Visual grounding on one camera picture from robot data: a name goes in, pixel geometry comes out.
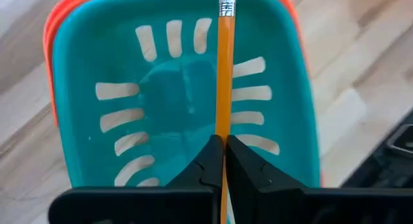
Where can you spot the teal plastic slotted basket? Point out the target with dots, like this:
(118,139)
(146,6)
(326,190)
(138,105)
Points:
(180,101)

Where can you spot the yellow pencil with eraser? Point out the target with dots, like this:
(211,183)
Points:
(225,72)

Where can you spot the orange plastic basket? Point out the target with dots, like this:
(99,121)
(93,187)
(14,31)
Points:
(51,27)

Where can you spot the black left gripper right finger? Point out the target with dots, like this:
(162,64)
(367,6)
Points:
(258,198)

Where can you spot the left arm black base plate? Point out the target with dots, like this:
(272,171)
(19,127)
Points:
(384,166)

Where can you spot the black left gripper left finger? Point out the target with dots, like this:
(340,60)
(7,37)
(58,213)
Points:
(193,198)

